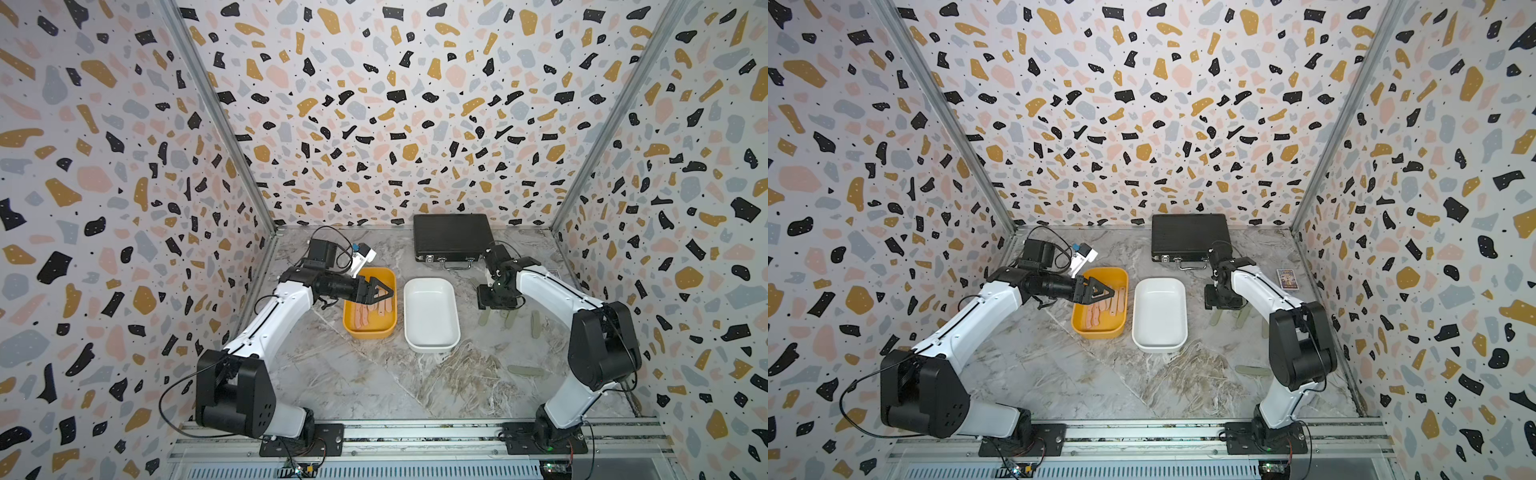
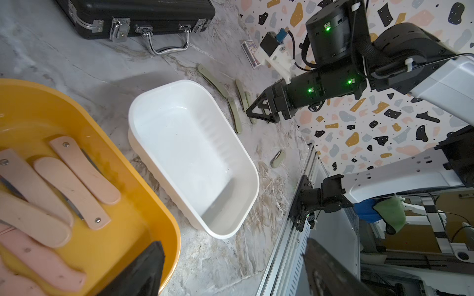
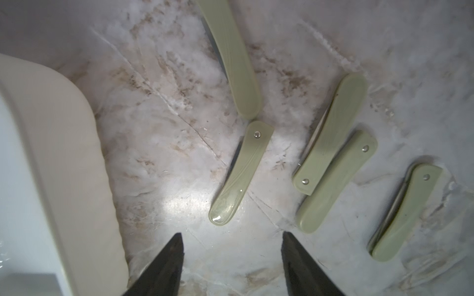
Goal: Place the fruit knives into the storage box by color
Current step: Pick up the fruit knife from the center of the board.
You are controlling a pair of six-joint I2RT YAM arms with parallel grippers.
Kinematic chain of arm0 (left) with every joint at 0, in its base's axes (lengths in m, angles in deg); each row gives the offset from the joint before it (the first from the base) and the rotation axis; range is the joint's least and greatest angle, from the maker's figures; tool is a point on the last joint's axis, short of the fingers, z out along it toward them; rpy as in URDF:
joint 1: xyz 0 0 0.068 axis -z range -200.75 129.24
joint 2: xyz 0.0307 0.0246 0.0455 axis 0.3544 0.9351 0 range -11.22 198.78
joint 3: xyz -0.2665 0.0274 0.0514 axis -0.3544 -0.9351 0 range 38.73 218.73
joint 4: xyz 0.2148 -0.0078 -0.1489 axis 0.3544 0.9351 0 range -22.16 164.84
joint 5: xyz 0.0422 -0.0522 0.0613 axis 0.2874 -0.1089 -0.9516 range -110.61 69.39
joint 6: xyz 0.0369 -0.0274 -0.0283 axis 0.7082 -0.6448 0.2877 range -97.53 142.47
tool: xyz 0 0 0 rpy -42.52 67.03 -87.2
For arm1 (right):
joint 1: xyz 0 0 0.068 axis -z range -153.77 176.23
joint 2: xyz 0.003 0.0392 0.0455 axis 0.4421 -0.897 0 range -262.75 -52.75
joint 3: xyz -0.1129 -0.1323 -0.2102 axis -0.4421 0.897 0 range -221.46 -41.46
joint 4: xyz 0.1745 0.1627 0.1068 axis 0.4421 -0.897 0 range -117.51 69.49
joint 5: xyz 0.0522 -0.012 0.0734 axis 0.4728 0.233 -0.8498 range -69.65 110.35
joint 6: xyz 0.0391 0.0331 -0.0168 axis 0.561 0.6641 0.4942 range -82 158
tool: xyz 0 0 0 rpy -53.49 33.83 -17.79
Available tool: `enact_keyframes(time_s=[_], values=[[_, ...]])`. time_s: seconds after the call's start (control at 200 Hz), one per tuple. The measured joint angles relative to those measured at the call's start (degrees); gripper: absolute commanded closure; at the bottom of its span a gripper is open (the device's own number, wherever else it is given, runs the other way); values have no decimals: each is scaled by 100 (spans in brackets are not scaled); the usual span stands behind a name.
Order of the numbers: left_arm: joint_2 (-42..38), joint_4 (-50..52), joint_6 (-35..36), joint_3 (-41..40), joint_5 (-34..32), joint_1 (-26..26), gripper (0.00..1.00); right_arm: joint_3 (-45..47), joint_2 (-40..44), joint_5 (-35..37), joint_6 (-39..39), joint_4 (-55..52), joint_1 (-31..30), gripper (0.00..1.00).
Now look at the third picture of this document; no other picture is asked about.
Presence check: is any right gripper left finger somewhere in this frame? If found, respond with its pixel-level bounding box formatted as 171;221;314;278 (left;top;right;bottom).
123;233;185;296

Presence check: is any green folding knife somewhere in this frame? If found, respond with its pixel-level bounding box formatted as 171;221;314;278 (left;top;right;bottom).
208;120;274;226
197;0;263;120
296;130;378;234
292;74;369;196
368;164;443;262

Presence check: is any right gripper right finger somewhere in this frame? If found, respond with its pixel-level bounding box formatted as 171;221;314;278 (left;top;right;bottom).
281;231;344;296

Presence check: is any white plastic bin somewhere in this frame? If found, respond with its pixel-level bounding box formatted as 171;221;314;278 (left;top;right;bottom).
1;55;129;296

